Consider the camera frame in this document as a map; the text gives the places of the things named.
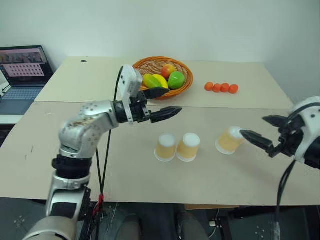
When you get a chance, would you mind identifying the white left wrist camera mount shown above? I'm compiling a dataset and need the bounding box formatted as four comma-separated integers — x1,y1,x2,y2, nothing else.
117,64,145,124

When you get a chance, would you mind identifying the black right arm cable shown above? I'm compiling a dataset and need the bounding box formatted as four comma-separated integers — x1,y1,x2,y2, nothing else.
274,101,320,240

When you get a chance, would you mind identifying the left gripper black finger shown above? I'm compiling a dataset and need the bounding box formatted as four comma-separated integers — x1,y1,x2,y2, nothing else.
150,106,183,124
143,86,171,100

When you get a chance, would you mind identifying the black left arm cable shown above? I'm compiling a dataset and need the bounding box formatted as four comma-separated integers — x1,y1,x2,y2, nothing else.
95,65,126,240

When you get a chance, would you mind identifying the open dark laptop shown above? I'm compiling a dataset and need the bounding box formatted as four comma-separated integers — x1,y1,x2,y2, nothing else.
0,44,55,116

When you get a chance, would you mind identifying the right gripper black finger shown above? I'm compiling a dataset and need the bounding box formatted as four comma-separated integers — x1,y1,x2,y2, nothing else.
262,114,291,129
239,128,276,151

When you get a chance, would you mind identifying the yellow toy lemon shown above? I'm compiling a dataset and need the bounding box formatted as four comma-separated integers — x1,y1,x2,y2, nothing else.
152,73,170,90

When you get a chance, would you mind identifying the white side desk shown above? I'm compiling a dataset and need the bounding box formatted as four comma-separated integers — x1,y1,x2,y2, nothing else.
0,114,26,125

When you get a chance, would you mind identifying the yellow-green toy mango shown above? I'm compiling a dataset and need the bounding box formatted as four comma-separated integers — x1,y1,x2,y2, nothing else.
142,74,161,90

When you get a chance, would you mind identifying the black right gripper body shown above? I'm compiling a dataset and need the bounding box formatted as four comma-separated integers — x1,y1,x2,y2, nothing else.
268,116,305,158

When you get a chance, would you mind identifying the orange paper cup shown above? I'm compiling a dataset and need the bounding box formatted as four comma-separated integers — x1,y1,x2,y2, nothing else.
175,132,201,163
215,126,245,156
154,132,177,162

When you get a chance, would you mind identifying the red-yellow toy peach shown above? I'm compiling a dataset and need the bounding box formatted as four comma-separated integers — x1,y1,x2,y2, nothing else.
161,64,176,81

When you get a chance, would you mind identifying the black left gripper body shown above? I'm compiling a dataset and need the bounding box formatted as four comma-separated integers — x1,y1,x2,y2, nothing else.
129,90,152,124

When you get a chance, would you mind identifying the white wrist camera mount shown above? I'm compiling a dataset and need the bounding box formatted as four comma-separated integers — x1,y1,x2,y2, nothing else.
117,64,145,124
289,96,320,162

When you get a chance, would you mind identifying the orange wicker basket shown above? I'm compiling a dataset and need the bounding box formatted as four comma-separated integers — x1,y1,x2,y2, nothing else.
132,56,195,101

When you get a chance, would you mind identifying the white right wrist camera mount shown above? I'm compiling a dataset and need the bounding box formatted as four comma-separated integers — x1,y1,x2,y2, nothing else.
289,96,320,162

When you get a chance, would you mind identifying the red cable tie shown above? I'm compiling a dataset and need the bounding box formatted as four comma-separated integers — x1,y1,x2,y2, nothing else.
93,193,106,216

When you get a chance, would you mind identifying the green toy fruit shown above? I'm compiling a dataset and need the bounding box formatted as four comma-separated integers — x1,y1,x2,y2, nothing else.
167,71,186,90

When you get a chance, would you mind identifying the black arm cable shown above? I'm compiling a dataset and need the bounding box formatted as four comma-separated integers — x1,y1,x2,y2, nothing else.
95,65,126,240
274,101,320,240

